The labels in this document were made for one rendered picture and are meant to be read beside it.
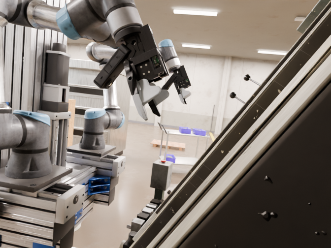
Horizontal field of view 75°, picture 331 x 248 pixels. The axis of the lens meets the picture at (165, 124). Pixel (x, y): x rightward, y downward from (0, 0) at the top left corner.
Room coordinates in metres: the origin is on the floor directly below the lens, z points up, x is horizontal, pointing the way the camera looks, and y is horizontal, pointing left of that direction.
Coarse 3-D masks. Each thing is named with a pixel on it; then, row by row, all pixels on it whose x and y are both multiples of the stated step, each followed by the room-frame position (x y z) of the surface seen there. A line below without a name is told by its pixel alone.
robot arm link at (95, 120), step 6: (90, 114) 1.23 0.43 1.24; (96, 114) 1.23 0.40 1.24; (102, 114) 1.26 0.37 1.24; (108, 114) 1.32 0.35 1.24; (84, 120) 1.25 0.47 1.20; (90, 120) 1.22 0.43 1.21; (96, 120) 1.23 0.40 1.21; (102, 120) 1.26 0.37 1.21; (108, 120) 1.30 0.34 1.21; (84, 126) 1.24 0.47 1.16; (90, 126) 1.22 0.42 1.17; (96, 126) 1.23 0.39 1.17; (102, 126) 1.27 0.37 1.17; (108, 126) 1.31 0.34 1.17
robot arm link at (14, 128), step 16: (0, 0) 0.67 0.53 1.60; (16, 0) 0.72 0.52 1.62; (0, 16) 0.67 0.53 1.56; (16, 16) 0.74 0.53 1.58; (0, 32) 0.68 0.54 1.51; (0, 48) 0.68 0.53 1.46; (0, 64) 0.67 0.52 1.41; (0, 80) 0.67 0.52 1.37; (0, 96) 0.66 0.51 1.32; (0, 112) 0.64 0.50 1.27; (0, 128) 0.64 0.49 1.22; (16, 128) 0.68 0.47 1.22; (0, 144) 0.65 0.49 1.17; (16, 144) 0.70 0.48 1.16
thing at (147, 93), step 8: (136, 80) 0.46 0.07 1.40; (144, 80) 0.46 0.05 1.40; (144, 88) 0.45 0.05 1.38; (152, 88) 0.44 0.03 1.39; (160, 88) 0.44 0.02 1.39; (136, 96) 0.43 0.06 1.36; (144, 96) 0.44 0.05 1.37; (152, 96) 0.43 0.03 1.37; (136, 104) 0.43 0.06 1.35; (144, 104) 0.43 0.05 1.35; (144, 112) 0.42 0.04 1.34
